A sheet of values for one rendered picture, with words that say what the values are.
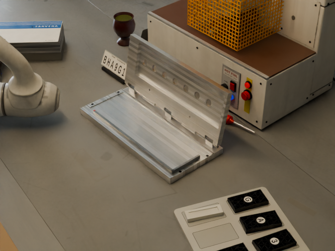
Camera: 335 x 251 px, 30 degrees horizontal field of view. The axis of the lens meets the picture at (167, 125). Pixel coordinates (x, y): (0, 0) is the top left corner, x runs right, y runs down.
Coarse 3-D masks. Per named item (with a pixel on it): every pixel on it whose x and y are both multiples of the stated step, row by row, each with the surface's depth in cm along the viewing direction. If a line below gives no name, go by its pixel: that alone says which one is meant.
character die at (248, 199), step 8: (248, 192) 169; (256, 192) 169; (232, 200) 168; (240, 200) 166; (248, 200) 166; (256, 200) 166; (264, 200) 167; (232, 208) 165; (240, 208) 164; (248, 208) 165
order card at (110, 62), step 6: (108, 54) 220; (102, 60) 222; (108, 60) 220; (114, 60) 218; (120, 60) 215; (108, 66) 220; (114, 66) 218; (120, 66) 216; (126, 66) 213; (114, 72) 218; (120, 72) 216
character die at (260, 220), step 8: (248, 216) 162; (256, 216) 162; (264, 216) 162; (272, 216) 163; (248, 224) 160; (256, 224) 160; (264, 224) 160; (272, 224) 160; (280, 224) 160; (248, 232) 158
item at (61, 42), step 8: (64, 40) 236; (16, 48) 224; (24, 48) 224; (32, 48) 224; (40, 48) 224; (48, 48) 224; (56, 48) 224; (24, 56) 226; (32, 56) 226; (40, 56) 226; (48, 56) 226; (56, 56) 226
